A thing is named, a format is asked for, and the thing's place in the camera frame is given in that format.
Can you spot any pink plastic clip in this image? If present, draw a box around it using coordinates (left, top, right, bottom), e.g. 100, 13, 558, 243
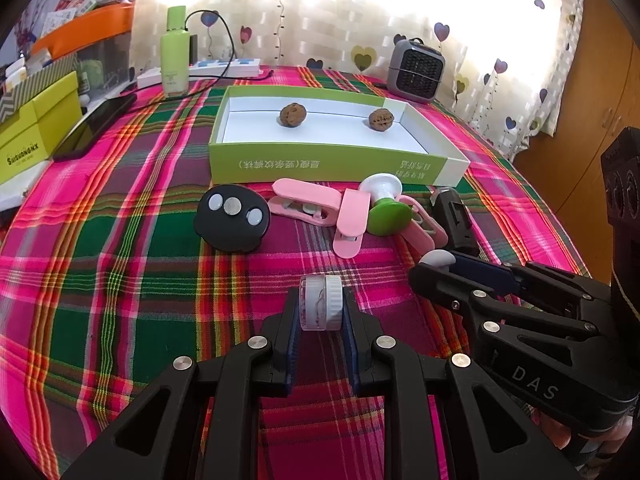
268, 178, 345, 227
332, 189, 372, 258
397, 196, 448, 251

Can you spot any yellow-green shoe box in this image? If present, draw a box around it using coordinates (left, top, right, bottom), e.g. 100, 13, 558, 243
0, 71, 83, 186

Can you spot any pink green plaid tablecloth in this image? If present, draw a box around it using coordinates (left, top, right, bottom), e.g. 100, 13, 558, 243
0, 64, 591, 480

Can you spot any light green lotion bottle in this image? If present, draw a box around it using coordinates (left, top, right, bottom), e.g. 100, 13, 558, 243
160, 6, 192, 98

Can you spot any green and white cardboard box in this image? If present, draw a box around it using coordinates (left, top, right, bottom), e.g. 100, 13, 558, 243
207, 85, 471, 187

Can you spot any heart print curtain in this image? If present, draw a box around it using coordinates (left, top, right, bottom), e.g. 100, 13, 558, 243
132, 0, 586, 156

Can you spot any black rectangular device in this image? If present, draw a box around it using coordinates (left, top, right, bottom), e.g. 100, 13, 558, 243
431, 186, 480, 256

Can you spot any brown walnut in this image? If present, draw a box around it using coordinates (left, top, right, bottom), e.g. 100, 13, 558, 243
368, 108, 396, 132
279, 103, 307, 129

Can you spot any green and white spool-shaped toy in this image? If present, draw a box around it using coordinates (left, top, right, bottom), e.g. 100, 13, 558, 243
357, 173, 413, 236

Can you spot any small white round jar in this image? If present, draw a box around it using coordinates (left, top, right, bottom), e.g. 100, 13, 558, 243
298, 275, 346, 333

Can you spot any black charging cable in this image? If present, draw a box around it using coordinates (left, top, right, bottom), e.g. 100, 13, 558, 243
120, 9, 273, 106

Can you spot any black remote with round buttons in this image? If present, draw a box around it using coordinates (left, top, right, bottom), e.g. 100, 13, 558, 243
195, 184, 272, 253

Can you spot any white power strip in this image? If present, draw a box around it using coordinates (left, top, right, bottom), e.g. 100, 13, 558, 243
136, 57, 262, 88

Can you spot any small grey fan heater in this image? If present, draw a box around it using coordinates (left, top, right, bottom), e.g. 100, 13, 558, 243
387, 37, 446, 103

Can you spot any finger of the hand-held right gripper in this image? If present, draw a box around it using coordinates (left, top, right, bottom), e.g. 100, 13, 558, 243
409, 261, 602, 339
449, 251, 610, 319

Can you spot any wooden cabinet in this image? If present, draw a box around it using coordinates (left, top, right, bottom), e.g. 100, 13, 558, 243
515, 0, 640, 281

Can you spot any grey chevron pattern box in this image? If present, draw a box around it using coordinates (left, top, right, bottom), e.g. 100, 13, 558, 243
0, 52, 81, 123

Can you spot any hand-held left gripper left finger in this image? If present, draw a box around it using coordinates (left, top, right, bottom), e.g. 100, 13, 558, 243
60, 287, 303, 480

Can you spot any small white ring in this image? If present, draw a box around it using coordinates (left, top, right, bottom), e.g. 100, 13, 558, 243
419, 250, 457, 268

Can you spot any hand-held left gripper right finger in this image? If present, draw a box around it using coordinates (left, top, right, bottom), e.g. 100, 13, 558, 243
341, 296, 583, 480

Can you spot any storage bin with orange lid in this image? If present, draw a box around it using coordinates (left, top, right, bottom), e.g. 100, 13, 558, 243
30, 2, 136, 86

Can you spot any person's right hand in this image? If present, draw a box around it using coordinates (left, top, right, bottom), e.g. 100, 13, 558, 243
544, 402, 640, 457

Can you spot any black smartphone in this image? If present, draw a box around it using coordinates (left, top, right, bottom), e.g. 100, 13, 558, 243
52, 94, 138, 162

